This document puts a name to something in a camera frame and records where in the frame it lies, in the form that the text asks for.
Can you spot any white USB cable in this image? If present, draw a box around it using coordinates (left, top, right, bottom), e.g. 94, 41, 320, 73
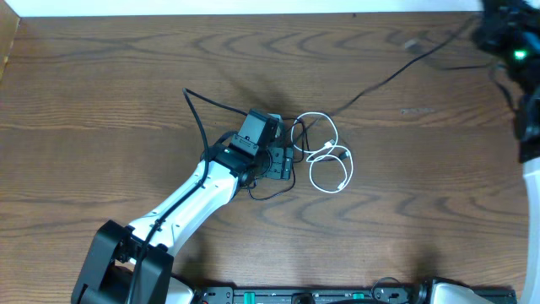
289, 111, 354, 195

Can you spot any black USB cable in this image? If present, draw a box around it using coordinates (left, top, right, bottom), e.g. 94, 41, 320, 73
290, 14, 499, 164

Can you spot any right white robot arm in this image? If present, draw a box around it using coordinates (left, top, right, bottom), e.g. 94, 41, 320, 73
472, 0, 539, 304

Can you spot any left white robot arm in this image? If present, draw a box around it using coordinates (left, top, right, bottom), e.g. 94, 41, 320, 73
71, 144, 293, 303

